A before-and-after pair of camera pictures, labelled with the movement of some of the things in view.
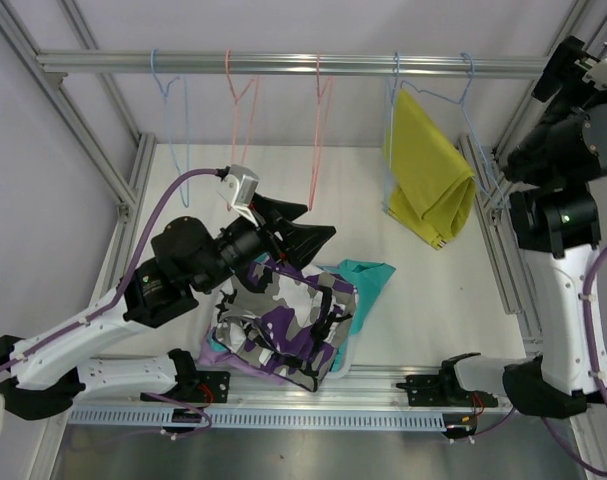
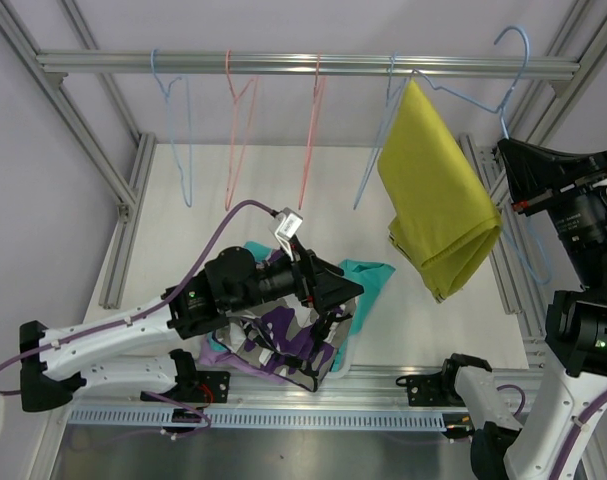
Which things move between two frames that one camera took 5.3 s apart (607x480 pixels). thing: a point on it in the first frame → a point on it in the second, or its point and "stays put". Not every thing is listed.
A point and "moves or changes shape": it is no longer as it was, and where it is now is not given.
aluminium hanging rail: (457, 63) stays put
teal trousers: (369, 279) stays put
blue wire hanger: (387, 166) → (391, 102)
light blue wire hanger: (166, 94) stays put
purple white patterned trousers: (292, 322) stays put
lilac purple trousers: (208, 355) stays put
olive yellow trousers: (432, 183) moves or changes shape
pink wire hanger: (319, 94) moves or changes shape
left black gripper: (300, 242) → (318, 282)
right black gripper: (565, 72) → (534, 171)
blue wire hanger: (496, 200) → (536, 268)
